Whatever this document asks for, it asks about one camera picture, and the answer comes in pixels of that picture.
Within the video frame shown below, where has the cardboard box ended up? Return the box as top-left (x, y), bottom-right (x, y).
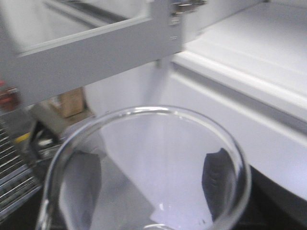
top-left (48, 88), bottom-right (85, 118)

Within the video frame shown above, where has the metal wire rack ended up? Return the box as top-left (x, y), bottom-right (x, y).
top-left (0, 110), bottom-right (63, 215)

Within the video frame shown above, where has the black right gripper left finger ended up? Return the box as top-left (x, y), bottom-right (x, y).
top-left (59, 151), bottom-right (101, 230)

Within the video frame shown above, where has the grey cabinet door frame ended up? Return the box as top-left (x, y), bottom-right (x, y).
top-left (0, 0), bottom-right (207, 108)

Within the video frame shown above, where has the white cabinet shelf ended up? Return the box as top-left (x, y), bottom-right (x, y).
top-left (84, 0), bottom-right (307, 199)

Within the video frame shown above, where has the clear glass beaker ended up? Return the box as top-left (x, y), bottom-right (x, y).
top-left (36, 106), bottom-right (251, 230)

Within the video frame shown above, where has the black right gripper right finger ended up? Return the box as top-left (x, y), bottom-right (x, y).
top-left (201, 148), bottom-right (236, 221)

